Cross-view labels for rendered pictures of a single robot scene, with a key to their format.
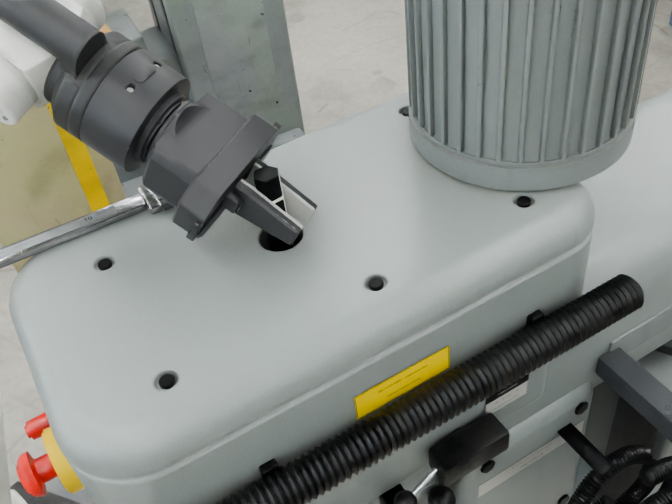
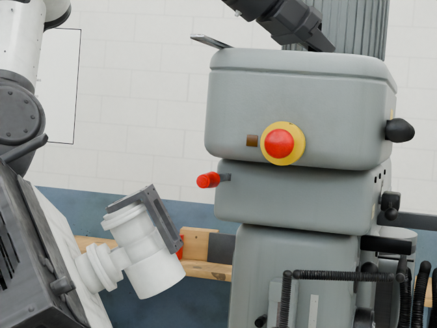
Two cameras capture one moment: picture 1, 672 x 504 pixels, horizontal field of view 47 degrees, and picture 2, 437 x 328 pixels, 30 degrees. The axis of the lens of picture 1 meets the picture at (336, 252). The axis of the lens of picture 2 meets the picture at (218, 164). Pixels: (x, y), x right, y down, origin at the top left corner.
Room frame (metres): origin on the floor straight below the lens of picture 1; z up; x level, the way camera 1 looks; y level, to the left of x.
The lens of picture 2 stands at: (-0.25, 1.18, 1.78)
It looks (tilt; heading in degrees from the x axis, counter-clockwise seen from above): 3 degrees down; 309
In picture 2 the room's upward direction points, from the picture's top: 5 degrees clockwise
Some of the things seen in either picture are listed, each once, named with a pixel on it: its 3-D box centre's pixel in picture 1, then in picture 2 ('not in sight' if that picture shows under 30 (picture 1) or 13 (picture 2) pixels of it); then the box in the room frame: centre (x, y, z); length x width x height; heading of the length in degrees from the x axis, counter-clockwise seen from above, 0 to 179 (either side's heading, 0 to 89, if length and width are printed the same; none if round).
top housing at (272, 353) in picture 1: (309, 293); (310, 112); (0.48, 0.03, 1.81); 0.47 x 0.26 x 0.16; 114
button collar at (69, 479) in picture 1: (67, 456); (283, 143); (0.38, 0.25, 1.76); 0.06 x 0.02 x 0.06; 24
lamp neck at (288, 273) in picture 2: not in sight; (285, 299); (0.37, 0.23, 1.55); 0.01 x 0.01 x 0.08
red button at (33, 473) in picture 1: (40, 470); (279, 143); (0.37, 0.27, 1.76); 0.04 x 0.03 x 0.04; 24
